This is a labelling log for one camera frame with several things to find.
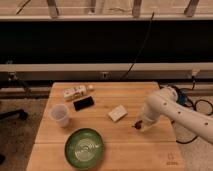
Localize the black office chair base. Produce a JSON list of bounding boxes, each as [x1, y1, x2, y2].
[[0, 109, 28, 120]]

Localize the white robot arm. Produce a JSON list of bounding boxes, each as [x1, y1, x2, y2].
[[139, 87, 213, 144]]

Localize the black hanging cable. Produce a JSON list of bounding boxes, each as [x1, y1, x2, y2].
[[119, 11, 156, 81]]

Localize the translucent plastic cup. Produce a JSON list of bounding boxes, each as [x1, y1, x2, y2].
[[49, 104, 69, 127]]

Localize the blue power box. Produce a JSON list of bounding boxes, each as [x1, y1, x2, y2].
[[177, 90, 187, 105]]

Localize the dark red pepper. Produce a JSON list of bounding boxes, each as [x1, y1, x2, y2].
[[132, 120, 143, 130]]

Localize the white sponge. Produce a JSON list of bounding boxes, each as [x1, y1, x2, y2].
[[108, 105, 127, 122]]

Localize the black floor cable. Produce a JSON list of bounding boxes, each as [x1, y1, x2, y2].
[[160, 75, 213, 145]]

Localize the black smartphone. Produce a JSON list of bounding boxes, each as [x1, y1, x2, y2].
[[74, 97, 94, 111]]

